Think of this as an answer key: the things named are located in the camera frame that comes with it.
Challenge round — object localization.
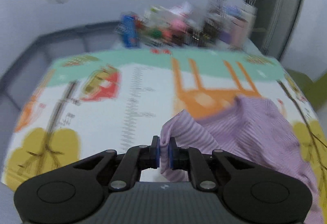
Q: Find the purple striped knit shirt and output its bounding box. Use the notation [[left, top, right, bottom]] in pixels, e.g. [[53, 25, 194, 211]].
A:
[[160, 96, 324, 223]]

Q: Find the colourful cartoon play mat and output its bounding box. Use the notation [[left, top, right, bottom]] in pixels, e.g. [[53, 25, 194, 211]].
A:
[[1, 48, 326, 192]]

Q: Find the pink pig toy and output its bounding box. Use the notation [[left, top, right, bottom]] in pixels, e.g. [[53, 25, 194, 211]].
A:
[[170, 19, 187, 35]]

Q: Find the pink thermos bottle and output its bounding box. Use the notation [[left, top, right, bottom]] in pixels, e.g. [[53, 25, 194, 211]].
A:
[[230, 17, 248, 48]]

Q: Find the green chair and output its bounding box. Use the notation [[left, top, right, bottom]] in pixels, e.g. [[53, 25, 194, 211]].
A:
[[286, 69, 327, 111]]

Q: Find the blue drink can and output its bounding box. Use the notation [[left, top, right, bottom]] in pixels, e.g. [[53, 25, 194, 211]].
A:
[[121, 14, 139, 48]]

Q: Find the grey bed frame rail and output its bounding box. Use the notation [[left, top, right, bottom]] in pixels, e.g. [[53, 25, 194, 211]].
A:
[[1, 21, 119, 118]]

